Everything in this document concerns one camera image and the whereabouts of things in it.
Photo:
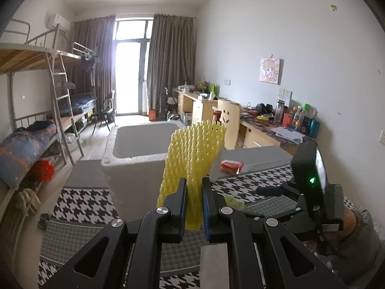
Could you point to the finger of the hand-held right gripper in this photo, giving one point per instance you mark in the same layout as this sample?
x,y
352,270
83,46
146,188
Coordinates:
x,y
293,216
276,191

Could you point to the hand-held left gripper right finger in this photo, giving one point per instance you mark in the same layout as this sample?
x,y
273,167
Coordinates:
x,y
206,210

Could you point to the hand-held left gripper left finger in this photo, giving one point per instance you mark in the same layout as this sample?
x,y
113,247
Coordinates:
x,y
183,207

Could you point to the yellow foam net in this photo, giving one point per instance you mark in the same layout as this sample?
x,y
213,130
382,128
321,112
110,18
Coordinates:
x,y
192,147

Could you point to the white foam box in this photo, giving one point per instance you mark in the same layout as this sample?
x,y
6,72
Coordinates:
x,y
135,168

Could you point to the person's right hand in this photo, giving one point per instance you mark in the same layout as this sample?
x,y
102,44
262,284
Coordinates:
x,y
311,244

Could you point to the clear green plastic bag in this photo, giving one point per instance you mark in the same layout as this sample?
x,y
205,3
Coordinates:
x,y
233,201

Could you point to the red snack packet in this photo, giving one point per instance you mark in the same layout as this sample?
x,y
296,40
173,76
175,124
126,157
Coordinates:
x,y
231,166

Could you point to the wooden desk with patterned cover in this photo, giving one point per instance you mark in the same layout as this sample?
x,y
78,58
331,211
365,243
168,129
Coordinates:
x,y
258,138

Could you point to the loose papers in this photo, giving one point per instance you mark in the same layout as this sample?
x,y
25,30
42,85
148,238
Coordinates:
x,y
285,134

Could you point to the row of bottles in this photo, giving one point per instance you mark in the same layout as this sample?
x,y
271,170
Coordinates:
x,y
300,120

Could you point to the black headphones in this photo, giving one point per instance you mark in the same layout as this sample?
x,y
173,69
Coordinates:
x,y
261,108

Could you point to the wooden smiley chair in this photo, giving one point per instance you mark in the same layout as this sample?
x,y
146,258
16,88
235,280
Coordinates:
x,y
228,117

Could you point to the white carton box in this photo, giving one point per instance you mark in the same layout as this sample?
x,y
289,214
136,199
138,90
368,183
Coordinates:
x,y
188,119

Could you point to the white bucket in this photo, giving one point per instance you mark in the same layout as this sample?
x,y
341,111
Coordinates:
x,y
173,117

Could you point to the white pump bottle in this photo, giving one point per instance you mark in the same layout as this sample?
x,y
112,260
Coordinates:
x,y
217,116

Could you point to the orange box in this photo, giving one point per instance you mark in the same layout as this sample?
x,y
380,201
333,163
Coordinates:
x,y
152,115

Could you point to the houndstooth tablecloth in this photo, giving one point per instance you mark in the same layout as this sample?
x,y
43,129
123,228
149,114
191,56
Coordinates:
x,y
84,198

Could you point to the plain wooden desk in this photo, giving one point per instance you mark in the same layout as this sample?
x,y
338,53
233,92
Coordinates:
x,y
198,108

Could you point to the black folding chair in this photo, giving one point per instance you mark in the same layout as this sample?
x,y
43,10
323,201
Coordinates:
x,y
103,111

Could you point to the red plastic bag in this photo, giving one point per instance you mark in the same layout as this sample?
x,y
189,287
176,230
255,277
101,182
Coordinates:
x,y
44,171

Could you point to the brown curtain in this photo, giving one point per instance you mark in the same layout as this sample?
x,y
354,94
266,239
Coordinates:
x,y
93,66
173,63

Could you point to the glass balcony door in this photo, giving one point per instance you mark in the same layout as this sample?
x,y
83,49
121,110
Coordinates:
x,y
130,72

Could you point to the dark blue bedding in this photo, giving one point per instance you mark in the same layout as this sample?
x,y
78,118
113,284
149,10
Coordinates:
x,y
78,104

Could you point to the beige cloth bundle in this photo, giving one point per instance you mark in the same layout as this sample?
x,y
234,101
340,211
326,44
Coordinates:
x,y
27,200

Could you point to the metal bunk ladder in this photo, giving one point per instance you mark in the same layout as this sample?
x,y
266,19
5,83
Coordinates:
x,y
60,102

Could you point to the rolled blue bedding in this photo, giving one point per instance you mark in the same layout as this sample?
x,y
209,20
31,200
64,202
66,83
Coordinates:
x,y
24,156

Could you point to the hanging dark clothes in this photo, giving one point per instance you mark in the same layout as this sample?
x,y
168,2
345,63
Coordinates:
x,y
87,63

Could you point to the metal bunk bed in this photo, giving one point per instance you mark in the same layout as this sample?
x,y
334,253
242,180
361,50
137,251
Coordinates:
x,y
75,57
18,57

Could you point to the white air conditioner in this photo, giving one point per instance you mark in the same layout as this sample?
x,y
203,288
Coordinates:
x,y
58,21

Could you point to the double wall socket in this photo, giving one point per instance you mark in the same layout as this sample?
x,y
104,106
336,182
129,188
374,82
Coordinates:
x,y
284,93

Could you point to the pink wall picture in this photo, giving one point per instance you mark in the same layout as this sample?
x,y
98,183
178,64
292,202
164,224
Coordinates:
x,y
270,70

